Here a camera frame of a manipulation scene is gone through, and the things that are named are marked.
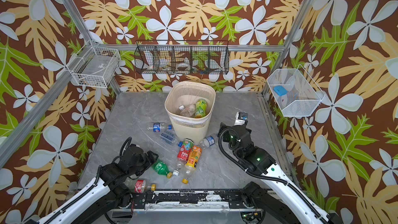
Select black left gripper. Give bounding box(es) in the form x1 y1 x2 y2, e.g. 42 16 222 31
129 150 161 177

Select clear Pepsi bottle blue label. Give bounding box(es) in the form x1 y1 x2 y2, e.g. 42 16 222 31
147 122 173 133

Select lime green label tea bottle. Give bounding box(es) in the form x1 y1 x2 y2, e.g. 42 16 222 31
194 99 207 119

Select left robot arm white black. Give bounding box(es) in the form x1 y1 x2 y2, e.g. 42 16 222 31
27 137 159 224

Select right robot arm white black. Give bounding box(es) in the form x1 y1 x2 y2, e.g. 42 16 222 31
218 123 343 224

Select cream slatted plastic bin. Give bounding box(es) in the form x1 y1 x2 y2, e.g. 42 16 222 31
165 82 216 144

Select clear bottle blue label right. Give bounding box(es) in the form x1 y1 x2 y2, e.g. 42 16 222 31
199 135 215 149

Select green bottle yellow cap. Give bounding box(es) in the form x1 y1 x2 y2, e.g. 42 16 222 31
151 159 173 179

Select clear bottle red label yellow cap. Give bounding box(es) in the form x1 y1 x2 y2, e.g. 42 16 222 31
124 178 156 194

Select orange label juice bottle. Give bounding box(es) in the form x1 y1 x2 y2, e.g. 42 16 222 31
181 145 202 184

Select soda water bottle blue cap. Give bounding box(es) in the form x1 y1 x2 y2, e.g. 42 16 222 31
160 130 182 147

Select blue item in right basket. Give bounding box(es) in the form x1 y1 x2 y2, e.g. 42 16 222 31
273 85 288 96

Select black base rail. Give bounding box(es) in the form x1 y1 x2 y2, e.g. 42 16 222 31
116 189 259 212

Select white wire basket right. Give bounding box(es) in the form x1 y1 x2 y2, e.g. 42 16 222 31
267 65 326 118

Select white wire basket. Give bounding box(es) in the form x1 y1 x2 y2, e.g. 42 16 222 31
267 65 326 118
67 41 121 88

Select black wire wall basket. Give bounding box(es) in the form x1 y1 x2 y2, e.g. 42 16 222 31
133 40 230 75

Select white wire basket left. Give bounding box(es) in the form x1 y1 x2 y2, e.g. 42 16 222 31
67 41 121 88

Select aluminium frame rail back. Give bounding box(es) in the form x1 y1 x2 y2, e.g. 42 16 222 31
93 43 285 52

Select aluminium frame rail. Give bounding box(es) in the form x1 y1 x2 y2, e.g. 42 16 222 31
93 43 285 52
1 71 73 168

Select aluminium frame rail left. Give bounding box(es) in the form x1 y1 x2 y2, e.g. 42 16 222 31
1 71 73 168

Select aluminium frame post back left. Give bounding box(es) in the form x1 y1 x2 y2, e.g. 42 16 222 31
46 0 122 95

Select aluminium frame post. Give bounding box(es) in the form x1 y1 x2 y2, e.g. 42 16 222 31
46 0 122 95
261 0 321 97

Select aluminium frame post back right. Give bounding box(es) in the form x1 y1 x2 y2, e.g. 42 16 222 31
261 0 321 97

